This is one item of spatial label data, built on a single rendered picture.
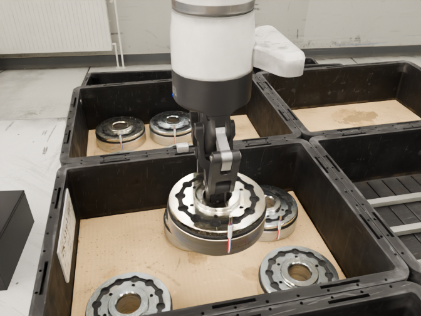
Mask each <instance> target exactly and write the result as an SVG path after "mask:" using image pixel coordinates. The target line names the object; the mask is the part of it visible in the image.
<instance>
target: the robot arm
mask: <svg viewBox="0 0 421 316"><path fill-rule="evenodd" d="M254 5H255V0H171V6H172V16H171V24H170V52H171V64H172V91H173V92H172V95H173V98H174V100H175V101H176V102H177V103H178V104H179V105H180V106H181V107H183V108H185V109H187V110H190V112H189V119H190V124H191V138H192V143H193V145H194V146H195V151H194V155H195V156H196V158H198V159H197V172H199V171H204V186H205V199H206V200H207V201H209V202H210V203H217V204H218V203H224V202H226V193H227V192H234V188H235V185H236V179H237V173H238V170H239V164H240V161H241V153H240V151H239V149H234V146H233V139H234V137H235V135H236V125H235V121H234V119H231V118H230V116H231V114H232V113H233V112H235V111H236V110H238V109H239V108H242V107H243V106H245V105H246V104H247V103H248V101H249V100H250V98H251V91H252V74H253V67H256V68H260V69H262V70H265V71H268V72H270V73H273V74H275V75H278V76H283V77H297V76H301V75H302V74H303V70H304V62H305V55H304V53H303V52H302V51H301V50H300V49H299V48H298V47H297V46H296V45H294V44H293V43H292V42H290V40H288V39H287V38H286V37H285V36H284V35H282V34H281V33H280V32H279V31H278V30H277V29H276V28H274V27H273V26H269V25H265V26H259V27H257V28H256V29H255V22H254Z"/></svg>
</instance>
